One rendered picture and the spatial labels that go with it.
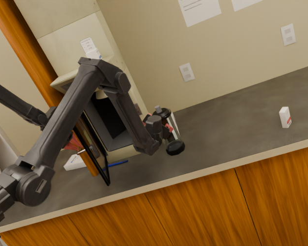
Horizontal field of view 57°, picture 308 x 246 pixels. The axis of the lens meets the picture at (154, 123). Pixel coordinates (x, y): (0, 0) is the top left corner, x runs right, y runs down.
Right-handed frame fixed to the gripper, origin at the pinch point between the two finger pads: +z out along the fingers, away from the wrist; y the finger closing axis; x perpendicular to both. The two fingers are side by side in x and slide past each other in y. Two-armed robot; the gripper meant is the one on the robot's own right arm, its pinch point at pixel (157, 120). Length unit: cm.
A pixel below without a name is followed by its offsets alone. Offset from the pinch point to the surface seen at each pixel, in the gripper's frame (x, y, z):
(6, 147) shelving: 112, 71, 56
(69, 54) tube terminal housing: 1, 52, 14
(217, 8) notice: -54, -2, 57
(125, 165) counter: 36.6, -2.2, 6.0
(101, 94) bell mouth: 11.5, 28.9, 16.5
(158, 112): -1.2, 0.8, 5.0
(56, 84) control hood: 12, 49, 3
